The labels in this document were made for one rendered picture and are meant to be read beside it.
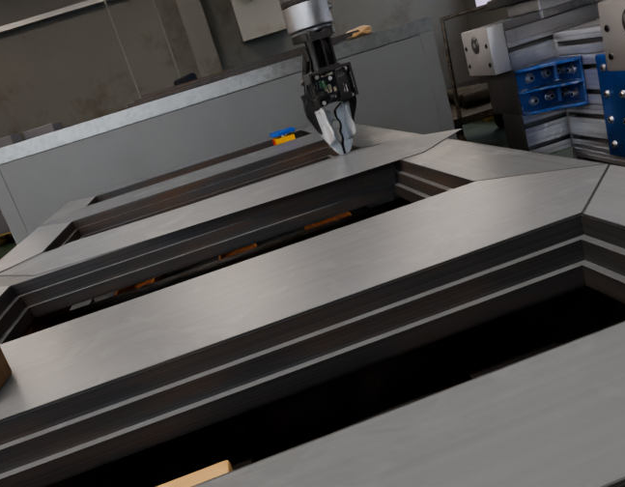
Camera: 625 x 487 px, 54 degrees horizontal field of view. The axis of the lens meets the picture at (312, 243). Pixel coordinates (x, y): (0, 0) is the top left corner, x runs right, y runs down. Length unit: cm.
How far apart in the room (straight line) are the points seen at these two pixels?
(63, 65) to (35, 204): 718
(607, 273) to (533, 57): 85
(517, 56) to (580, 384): 102
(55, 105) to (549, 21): 810
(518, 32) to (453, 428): 105
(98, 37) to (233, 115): 717
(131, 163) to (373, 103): 71
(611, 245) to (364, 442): 26
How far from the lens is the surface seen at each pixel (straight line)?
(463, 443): 27
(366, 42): 183
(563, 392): 29
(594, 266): 49
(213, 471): 41
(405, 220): 58
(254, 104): 176
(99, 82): 886
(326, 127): 105
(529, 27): 128
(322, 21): 101
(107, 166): 178
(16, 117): 915
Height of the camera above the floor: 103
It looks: 16 degrees down
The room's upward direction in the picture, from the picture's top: 17 degrees counter-clockwise
